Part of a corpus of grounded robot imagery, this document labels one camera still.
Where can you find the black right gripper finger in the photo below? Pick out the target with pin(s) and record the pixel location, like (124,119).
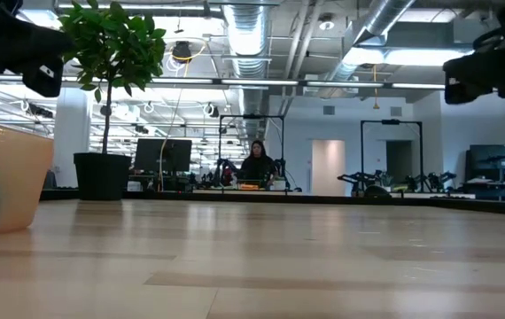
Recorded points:
(478,66)

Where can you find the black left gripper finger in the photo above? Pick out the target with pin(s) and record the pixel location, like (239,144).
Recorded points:
(44,44)

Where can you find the black background robot arm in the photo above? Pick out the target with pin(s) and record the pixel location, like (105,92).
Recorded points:
(356,179)
(429,181)
(225,170)

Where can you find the long ceiling light strip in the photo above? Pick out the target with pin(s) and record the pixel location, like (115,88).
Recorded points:
(345,84)
(235,82)
(416,86)

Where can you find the green leafy indoor tree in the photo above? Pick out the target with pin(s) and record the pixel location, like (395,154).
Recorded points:
(115,44)

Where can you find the black monitor on desk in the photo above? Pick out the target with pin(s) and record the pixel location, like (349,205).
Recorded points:
(487,161)

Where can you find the white building column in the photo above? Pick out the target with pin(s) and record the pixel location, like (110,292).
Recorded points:
(71,142)

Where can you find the black ceiling device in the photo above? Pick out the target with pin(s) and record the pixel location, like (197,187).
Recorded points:
(182,51)

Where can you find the black plant pot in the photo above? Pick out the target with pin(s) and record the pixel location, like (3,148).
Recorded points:
(102,177)

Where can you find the round ceiling smoke detector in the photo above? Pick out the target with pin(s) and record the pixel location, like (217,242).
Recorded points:
(327,24)

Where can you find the black computer monitor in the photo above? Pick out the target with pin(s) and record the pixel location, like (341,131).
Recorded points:
(164,155)

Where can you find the pale pink door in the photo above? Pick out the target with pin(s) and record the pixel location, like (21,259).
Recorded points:
(328,168)

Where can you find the person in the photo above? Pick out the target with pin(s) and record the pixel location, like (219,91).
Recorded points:
(259,168)

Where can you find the wooden background workbench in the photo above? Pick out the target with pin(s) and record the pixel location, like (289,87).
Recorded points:
(243,192)

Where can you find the grey wall air vent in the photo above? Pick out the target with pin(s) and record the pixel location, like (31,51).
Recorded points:
(329,110)
(395,111)

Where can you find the black metal rig frame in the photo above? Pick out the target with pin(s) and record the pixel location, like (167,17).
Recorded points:
(390,121)
(252,116)

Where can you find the silver smooth ceiling duct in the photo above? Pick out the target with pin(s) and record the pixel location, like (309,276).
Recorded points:
(381,17)

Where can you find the silver corrugated ceiling duct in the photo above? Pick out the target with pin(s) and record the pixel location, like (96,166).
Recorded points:
(248,31)

